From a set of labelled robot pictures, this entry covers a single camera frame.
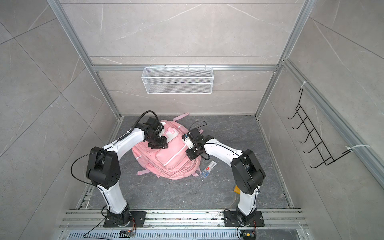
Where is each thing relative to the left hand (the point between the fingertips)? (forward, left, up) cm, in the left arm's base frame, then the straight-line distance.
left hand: (165, 143), depth 92 cm
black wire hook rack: (-24, -73, +23) cm, 80 cm away
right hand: (-5, -16, -3) cm, 17 cm away
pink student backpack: (-12, -5, -2) cm, 13 cm away
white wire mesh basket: (+34, -8, +24) cm, 42 cm away
